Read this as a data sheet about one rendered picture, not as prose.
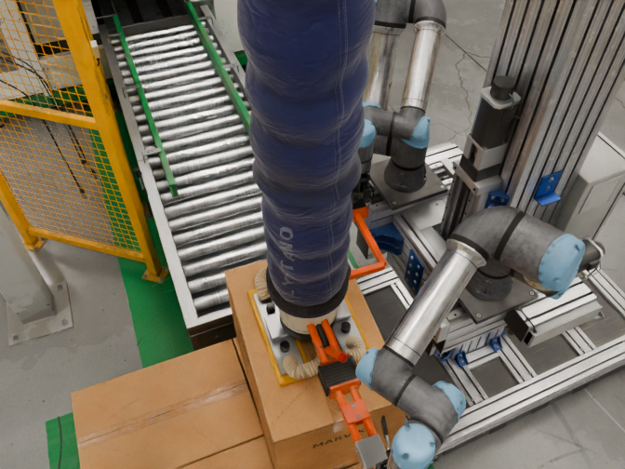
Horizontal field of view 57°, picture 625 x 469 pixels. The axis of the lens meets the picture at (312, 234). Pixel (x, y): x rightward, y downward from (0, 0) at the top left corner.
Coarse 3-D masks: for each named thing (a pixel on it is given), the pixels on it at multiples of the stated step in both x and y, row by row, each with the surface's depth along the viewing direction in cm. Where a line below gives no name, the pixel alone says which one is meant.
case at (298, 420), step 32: (352, 288) 185; (256, 320) 177; (256, 352) 170; (256, 384) 166; (288, 384) 164; (320, 384) 164; (288, 416) 158; (320, 416) 158; (288, 448) 159; (320, 448) 167; (352, 448) 176
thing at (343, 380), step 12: (324, 360) 151; (336, 360) 152; (348, 360) 153; (324, 372) 150; (336, 372) 150; (348, 372) 150; (324, 384) 149; (336, 384) 148; (348, 384) 147; (360, 384) 152
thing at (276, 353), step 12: (252, 300) 180; (264, 300) 179; (264, 312) 177; (276, 312) 177; (264, 324) 174; (264, 336) 172; (288, 336) 171; (276, 348) 169; (288, 348) 167; (300, 348) 169; (276, 360) 166; (300, 360) 166; (276, 372) 164
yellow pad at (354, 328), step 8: (352, 312) 177; (344, 320) 175; (352, 320) 175; (336, 328) 173; (344, 328) 170; (352, 328) 173; (360, 328) 173; (336, 336) 171; (344, 336) 171; (360, 336) 171; (344, 344) 169; (368, 344) 170
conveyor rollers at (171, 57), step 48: (144, 48) 348; (192, 48) 348; (192, 96) 318; (240, 96) 319; (144, 144) 295; (192, 144) 295; (240, 144) 296; (192, 192) 270; (240, 192) 270; (192, 240) 253; (240, 240) 252; (192, 288) 234
